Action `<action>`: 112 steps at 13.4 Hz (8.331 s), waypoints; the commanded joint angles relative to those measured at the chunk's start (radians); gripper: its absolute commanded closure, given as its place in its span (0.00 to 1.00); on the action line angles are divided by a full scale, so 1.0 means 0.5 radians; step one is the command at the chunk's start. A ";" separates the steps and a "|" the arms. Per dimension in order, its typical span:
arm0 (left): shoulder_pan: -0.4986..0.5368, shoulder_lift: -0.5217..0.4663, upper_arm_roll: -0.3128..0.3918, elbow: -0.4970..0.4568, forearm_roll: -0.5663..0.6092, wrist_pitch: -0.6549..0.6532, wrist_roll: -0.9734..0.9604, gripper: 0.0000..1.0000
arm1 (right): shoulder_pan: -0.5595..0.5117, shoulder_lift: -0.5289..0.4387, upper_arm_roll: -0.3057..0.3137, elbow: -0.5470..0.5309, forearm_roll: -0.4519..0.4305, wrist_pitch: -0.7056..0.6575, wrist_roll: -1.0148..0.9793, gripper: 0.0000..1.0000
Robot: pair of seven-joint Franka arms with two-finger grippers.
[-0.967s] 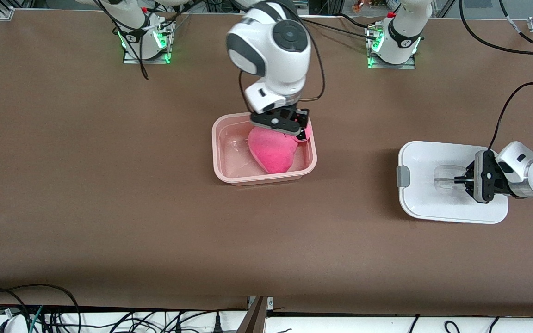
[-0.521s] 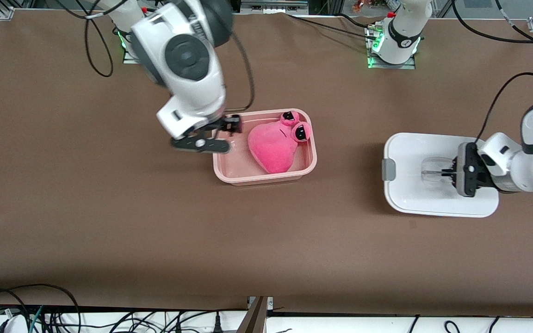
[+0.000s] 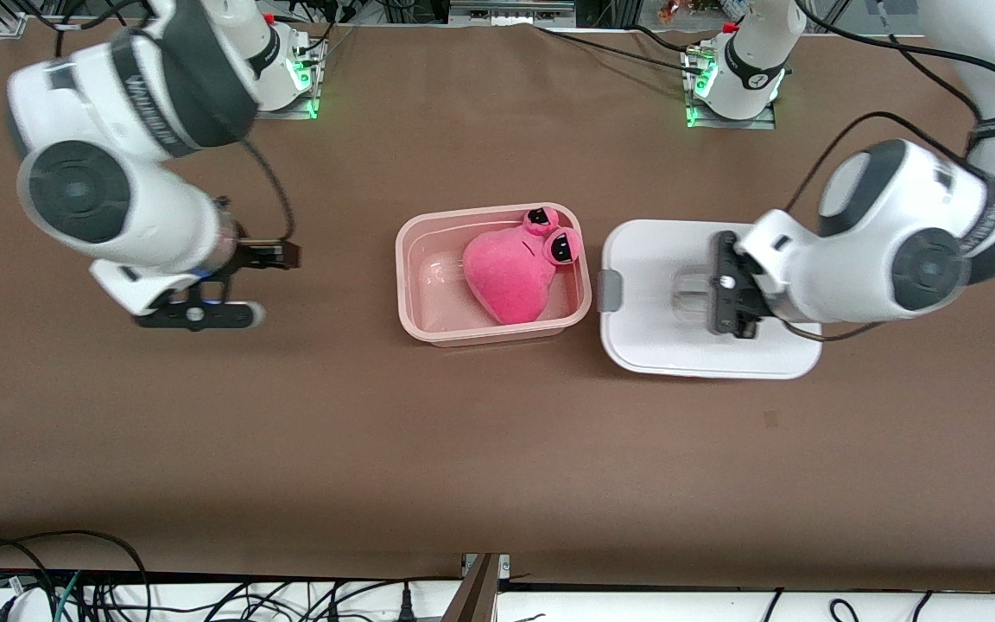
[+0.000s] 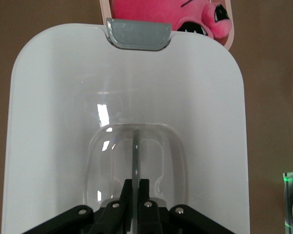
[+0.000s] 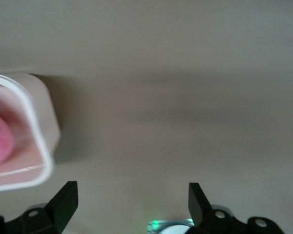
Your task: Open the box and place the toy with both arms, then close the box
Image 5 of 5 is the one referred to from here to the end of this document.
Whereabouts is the pink plush toy with eyes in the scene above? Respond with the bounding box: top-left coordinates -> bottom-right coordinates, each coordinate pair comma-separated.
0,107 -> 15,171

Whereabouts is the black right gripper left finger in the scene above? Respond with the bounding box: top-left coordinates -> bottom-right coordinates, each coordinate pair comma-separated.
0,180 -> 79,234

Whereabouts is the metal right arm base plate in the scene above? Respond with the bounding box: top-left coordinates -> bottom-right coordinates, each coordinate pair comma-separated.
146,218 -> 195,234

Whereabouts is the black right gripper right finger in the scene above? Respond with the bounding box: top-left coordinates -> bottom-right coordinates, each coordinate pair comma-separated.
188,182 -> 284,234

